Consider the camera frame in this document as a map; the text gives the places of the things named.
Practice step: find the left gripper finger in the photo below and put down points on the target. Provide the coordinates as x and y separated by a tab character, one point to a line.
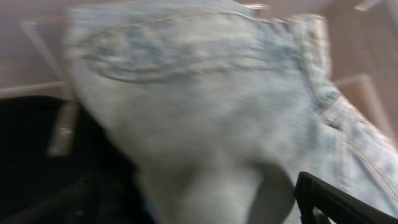
320	202

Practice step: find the light blue jeans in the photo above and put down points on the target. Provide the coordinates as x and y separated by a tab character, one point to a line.
221	110

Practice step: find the black garment with tape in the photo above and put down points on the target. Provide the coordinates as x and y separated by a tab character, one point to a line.
58	166

